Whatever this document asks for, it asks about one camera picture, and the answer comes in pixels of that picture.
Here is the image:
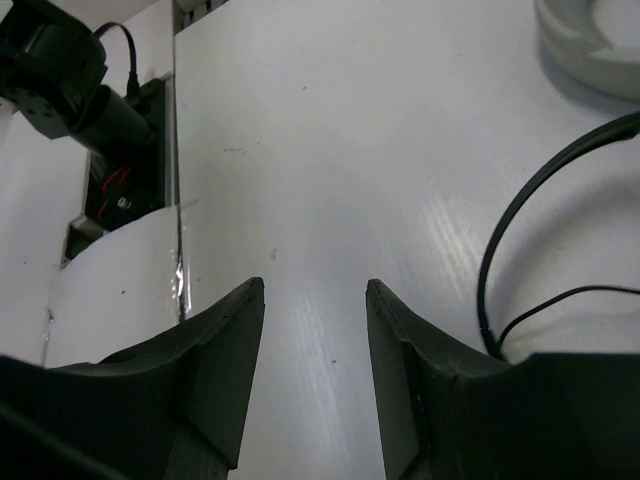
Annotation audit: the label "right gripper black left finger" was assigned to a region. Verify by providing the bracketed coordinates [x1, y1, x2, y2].
[1, 277, 264, 479]

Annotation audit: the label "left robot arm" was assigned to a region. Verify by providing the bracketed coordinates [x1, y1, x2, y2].
[1, 1, 158, 163]

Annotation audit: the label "small black headphones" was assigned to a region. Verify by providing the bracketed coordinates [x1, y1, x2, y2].
[476, 110, 640, 361]

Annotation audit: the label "grey white headphones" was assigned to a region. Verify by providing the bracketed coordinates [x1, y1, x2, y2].
[534, 0, 639, 101]

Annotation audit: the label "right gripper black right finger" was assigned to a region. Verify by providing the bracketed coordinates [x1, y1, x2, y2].
[366, 280, 639, 479]

